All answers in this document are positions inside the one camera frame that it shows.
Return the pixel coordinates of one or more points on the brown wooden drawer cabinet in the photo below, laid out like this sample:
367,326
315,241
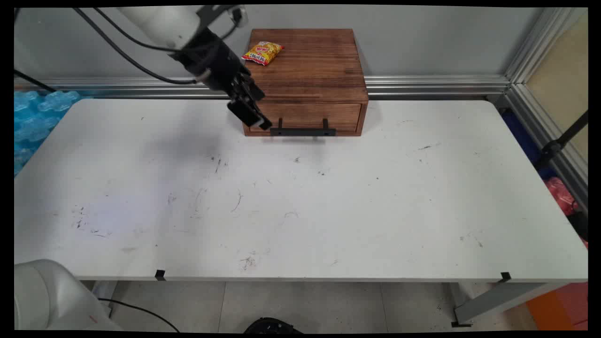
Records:
314,65

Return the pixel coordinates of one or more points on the black tripod pole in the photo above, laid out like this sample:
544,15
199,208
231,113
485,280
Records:
554,146

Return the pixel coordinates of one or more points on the horizontal aluminium frame rail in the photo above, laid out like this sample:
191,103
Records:
432,87

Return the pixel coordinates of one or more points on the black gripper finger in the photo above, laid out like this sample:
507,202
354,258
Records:
249,115
249,89

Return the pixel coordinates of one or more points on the blue bubble wrap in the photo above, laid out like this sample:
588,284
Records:
35,122

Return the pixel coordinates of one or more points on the red plastic bag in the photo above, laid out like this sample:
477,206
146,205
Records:
561,195

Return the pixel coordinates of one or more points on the wrist camera on black plate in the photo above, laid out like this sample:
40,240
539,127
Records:
237,15

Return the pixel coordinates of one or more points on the black round floor object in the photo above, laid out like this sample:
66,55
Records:
272,326

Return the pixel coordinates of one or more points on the grey table leg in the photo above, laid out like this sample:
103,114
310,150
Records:
497,300
104,292

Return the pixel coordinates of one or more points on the orange box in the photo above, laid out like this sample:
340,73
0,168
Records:
561,307

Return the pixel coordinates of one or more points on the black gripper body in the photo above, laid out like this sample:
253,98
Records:
211,61

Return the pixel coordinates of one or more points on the aluminium frame post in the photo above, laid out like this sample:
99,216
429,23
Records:
530,61

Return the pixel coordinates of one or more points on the black tape piece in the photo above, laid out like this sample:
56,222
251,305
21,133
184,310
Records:
160,275
505,277

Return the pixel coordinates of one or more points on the blue crate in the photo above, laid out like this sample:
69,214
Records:
523,136

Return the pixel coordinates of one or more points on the yellow red snack packet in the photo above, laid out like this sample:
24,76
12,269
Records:
263,52

